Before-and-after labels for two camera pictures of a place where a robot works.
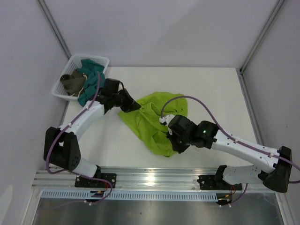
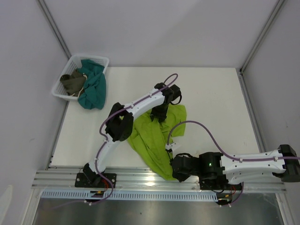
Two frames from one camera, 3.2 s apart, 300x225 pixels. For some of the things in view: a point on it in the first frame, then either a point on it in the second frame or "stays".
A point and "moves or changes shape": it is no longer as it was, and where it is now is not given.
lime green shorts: x=146 y=118 moves or changes shape
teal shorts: x=91 y=70 stays
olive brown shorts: x=73 y=83 stays
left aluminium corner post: x=42 y=5 stays
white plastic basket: x=59 y=89 stays
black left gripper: x=131 y=104 -> x=161 y=116
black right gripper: x=180 y=149 -> x=181 y=177
